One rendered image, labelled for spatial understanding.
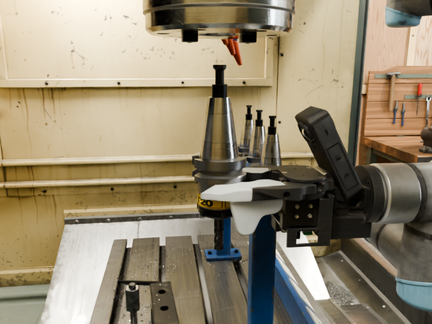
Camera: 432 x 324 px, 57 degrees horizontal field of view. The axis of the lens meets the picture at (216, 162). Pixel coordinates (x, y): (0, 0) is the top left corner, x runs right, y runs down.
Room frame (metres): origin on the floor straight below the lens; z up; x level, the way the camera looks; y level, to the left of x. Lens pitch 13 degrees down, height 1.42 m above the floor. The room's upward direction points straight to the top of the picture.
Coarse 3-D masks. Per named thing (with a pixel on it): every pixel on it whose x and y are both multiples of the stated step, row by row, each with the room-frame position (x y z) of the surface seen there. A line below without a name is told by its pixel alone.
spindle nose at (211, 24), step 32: (160, 0) 0.39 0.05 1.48; (192, 0) 0.37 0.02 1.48; (224, 0) 0.37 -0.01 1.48; (256, 0) 0.38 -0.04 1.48; (288, 0) 0.40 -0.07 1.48; (160, 32) 0.42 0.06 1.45; (192, 32) 0.42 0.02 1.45; (224, 32) 0.42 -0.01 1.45; (256, 32) 0.42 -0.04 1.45; (288, 32) 0.43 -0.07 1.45
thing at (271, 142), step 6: (264, 138) 0.77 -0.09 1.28; (270, 138) 0.76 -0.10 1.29; (276, 138) 0.76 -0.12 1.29; (264, 144) 0.76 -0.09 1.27; (270, 144) 0.76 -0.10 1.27; (276, 144) 0.76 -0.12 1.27; (264, 150) 0.76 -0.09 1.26; (270, 150) 0.75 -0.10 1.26; (276, 150) 0.75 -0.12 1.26; (264, 156) 0.76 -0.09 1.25; (270, 156) 0.75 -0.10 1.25; (276, 156) 0.75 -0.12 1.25; (264, 162) 0.76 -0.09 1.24; (270, 162) 0.75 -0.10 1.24; (276, 162) 0.75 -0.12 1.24
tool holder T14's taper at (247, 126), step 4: (244, 120) 0.98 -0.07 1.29; (248, 120) 0.98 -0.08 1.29; (252, 120) 0.98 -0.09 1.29; (244, 124) 0.98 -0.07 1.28; (248, 124) 0.97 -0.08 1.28; (252, 124) 0.98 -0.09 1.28; (244, 128) 0.98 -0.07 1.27; (248, 128) 0.97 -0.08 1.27; (252, 128) 0.97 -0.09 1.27; (244, 132) 0.97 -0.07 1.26; (248, 132) 0.97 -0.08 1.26; (244, 136) 0.97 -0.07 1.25; (248, 136) 0.97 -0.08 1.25; (240, 140) 0.98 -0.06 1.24; (244, 140) 0.97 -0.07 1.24; (248, 140) 0.97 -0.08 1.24; (240, 144) 0.98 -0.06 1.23; (244, 144) 0.97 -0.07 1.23; (248, 144) 0.97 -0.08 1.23
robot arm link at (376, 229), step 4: (372, 224) 0.59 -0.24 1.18; (376, 224) 0.58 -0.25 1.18; (380, 224) 0.57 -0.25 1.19; (384, 224) 0.56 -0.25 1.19; (372, 228) 0.58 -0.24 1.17; (376, 228) 0.57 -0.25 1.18; (380, 228) 0.56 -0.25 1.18; (372, 232) 0.58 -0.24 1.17; (376, 232) 0.57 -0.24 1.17; (380, 232) 0.56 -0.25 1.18; (372, 236) 0.58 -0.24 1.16; (376, 236) 0.56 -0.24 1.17; (368, 240) 0.60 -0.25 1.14; (372, 240) 0.58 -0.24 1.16; (376, 240) 0.56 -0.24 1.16; (372, 244) 0.59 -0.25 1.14; (376, 244) 0.56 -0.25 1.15; (376, 248) 0.58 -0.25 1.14; (380, 252) 0.56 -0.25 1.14
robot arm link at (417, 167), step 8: (416, 168) 0.47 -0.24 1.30; (424, 168) 0.47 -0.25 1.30; (424, 176) 0.46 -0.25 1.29; (424, 184) 0.45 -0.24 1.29; (424, 192) 0.44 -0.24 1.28; (424, 200) 0.44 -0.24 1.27; (424, 208) 0.44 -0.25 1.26; (416, 216) 0.45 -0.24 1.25; (424, 216) 0.45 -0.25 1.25; (408, 224) 0.48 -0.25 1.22; (416, 224) 0.47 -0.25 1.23; (424, 224) 0.46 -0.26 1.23; (424, 232) 0.46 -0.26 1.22
